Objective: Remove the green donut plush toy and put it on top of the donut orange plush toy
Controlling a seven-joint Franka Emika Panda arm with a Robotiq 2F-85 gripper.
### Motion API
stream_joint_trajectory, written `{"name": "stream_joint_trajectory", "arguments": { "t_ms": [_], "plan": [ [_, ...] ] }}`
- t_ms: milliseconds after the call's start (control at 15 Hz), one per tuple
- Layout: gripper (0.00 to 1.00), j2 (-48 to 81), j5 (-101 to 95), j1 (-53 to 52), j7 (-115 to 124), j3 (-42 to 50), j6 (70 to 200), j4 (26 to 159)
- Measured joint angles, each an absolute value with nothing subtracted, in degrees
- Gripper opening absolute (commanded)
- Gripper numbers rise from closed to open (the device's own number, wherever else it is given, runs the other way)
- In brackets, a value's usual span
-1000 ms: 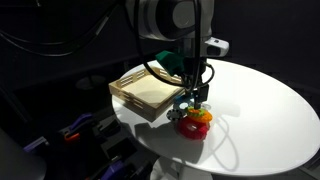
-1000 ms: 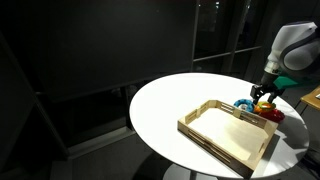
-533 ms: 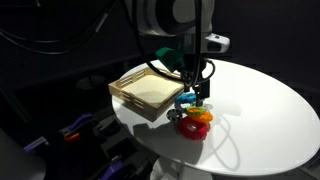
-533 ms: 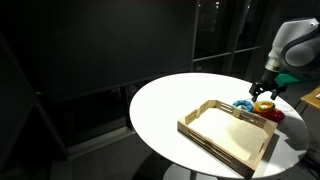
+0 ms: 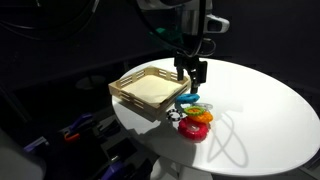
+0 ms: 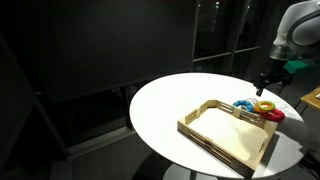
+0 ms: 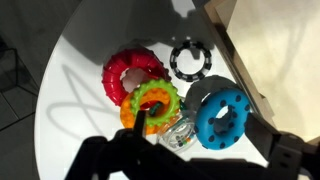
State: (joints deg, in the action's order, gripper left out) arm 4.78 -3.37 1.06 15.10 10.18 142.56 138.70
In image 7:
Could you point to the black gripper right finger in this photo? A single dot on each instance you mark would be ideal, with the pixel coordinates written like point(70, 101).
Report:
point(261, 135)

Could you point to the wooden tray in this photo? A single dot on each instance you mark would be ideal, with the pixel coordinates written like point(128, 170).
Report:
point(276, 60)

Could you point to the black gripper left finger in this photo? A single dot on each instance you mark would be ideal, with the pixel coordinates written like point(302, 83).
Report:
point(140, 122)

